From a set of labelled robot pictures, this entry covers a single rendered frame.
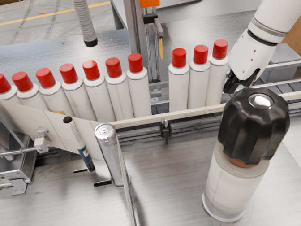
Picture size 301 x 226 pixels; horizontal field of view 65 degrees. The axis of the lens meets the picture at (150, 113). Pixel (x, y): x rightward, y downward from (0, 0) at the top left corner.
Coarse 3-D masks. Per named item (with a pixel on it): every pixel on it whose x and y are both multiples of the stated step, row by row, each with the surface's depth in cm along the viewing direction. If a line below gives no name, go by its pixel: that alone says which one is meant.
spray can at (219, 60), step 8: (216, 40) 56; (224, 40) 56; (216, 48) 55; (224, 48) 55; (208, 56) 60; (216, 56) 57; (224, 56) 57; (216, 64) 57; (224, 64) 57; (216, 72) 59; (224, 72) 59; (208, 80) 62; (216, 80) 60; (224, 80) 62; (208, 88) 63; (216, 88) 62; (208, 96) 65; (216, 96) 65; (208, 104) 67
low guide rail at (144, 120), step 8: (288, 96) 66; (296, 96) 66; (216, 104) 65; (224, 104) 65; (176, 112) 64; (184, 112) 64; (192, 112) 64; (200, 112) 65; (208, 112) 65; (216, 112) 66; (128, 120) 64; (136, 120) 63; (144, 120) 64; (152, 120) 64; (160, 120) 65
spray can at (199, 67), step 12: (204, 48) 54; (192, 60) 58; (204, 60) 55; (192, 72) 57; (204, 72) 56; (192, 84) 60; (204, 84) 59; (192, 96) 63; (204, 96) 63; (192, 108) 66
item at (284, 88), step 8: (272, 88) 73; (280, 88) 73; (288, 88) 72; (296, 88) 72; (224, 96) 72; (232, 96) 72; (160, 104) 72; (168, 104) 72; (152, 112) 70; (160, 112) 70; (168, 112) 69; (168, 120) 67; (176, 120) 67; (184, 120) 67; (120, 128) 66; (128, 128) 66; (136, 128) 66
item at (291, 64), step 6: (300, 60) 68; (270, 66) 67; (276, 66) 67; (282, 66) 68; (288, 66) 68; (294, 66) 68; (228, 72) 67; (150, 84) 66; (156, 84) 66; (162, 84) 66; (168, 84) 66
